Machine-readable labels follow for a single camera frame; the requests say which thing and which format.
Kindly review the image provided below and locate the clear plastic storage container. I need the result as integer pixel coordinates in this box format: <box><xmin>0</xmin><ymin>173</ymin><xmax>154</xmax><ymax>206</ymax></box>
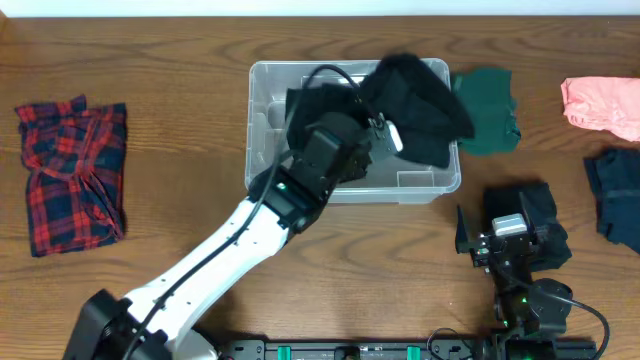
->
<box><xmin>244</xmin><ymin>61</ymin><xmax>462</xmax><ymax>204</ymax></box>

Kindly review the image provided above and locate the black garment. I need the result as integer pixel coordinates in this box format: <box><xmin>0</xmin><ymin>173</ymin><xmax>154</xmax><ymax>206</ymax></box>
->
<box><xmin>286</xmin><ymin>54</ymin><xmax>475</xmax><ymax>168</ymax></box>
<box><xmin>483</xmin><ymin>181</ymin><xmax>572</xmax><ymax>272</ymax></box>

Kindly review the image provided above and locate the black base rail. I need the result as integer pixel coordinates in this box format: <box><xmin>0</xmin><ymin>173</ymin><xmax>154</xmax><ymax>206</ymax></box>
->
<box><xmin>218</xmin><ymin>336</ymin><xmax>597</xmax><ymax>360</ymax></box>

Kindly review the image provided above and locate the pink garment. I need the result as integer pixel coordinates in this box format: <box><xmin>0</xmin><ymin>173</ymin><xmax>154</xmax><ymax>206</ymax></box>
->
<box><xmin>560</xmin><ymin>76</ymin><xmax>639</xmax><ymax>142</ymax></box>

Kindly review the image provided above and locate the red plaid flannel shirt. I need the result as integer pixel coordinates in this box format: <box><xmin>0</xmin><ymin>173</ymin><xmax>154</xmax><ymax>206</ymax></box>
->
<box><xmin>15</xmin><ymin>95</ymin><xmax>127</xmax><ymax>257</ymax></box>

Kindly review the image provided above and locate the dark navy garment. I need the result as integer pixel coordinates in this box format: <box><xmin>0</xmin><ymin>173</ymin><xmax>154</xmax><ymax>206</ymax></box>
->
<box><xmin>584</xmin><ymin>148</ymin><xmax>639</xmax><ymax>253</ymax></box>

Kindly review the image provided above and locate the folded black garment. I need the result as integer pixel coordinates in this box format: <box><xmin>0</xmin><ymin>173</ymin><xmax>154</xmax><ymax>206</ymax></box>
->
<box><xmin>483</xmin><ymin>181</ymin><xmax>572</xmax><ymax>272</ymax></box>

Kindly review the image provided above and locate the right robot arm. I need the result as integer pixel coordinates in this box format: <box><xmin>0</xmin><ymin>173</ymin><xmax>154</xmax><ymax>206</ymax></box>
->
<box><xmin>455</xmin><ymin>208</ymin><xmax>573</xmax><ymax>337</ymax></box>

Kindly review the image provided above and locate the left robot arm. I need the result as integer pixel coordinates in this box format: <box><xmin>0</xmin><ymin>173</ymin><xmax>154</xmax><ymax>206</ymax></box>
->
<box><xmin>64</xmin><ymin>112</ymin><xmax>403</xmax><ymax>359</ymax></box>

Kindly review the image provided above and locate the dark green garment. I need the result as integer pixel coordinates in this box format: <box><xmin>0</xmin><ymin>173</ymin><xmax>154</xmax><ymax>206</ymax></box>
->
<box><xmin>451</xmin><ymin>67</ymin><xmax>521</xmax><ymax>156</ymax></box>

